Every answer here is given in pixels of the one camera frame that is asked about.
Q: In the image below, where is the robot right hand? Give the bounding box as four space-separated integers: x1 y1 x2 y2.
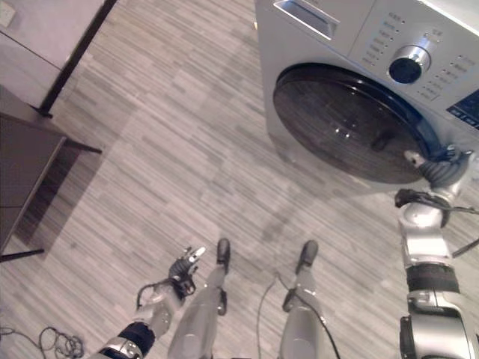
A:
403 144 476 196

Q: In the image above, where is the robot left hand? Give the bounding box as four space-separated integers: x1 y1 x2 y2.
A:
168 245 207 282

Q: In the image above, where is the dark round washer door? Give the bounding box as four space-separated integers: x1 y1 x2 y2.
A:
272 62 445 185

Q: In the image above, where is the blue washer display panel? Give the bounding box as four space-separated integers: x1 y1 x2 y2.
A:
445 88 479 132

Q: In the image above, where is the silver washer control dial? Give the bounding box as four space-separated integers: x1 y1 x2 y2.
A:
388 45 432 84

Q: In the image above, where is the robot left leg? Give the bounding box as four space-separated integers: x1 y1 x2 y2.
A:
167 238 232 359

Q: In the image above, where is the robot leg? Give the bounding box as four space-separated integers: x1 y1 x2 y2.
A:
280 239 340 359
167 238 232 359

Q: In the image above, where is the robot right leg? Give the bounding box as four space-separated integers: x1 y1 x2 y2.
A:
280 239 340 359

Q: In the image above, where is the silver front-load washing machine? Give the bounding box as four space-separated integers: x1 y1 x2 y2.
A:
254 0 479 197

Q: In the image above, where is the dark wooden table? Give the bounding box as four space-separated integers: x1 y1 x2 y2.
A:
0 85 103 263

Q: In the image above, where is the silver detergent drawer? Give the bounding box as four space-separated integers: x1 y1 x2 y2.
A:
272 0 341 41

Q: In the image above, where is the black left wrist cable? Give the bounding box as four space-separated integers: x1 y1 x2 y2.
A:
135 278 177 312

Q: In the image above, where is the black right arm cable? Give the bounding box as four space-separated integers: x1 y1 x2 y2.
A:
445 203 479 259

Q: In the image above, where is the grey tether cable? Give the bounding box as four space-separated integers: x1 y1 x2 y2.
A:
256 272 286 359

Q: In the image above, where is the tangled black floor cable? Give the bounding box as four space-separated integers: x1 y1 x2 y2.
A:
0 325 85 359

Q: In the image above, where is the black leg cable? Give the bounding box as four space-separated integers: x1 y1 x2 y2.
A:
276 274 342 359

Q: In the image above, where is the white cabinet with dark frame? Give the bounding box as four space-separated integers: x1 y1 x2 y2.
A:
0 0 119 117

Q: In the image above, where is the white wall outlet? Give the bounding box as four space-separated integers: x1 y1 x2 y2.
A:
0 5 16 28

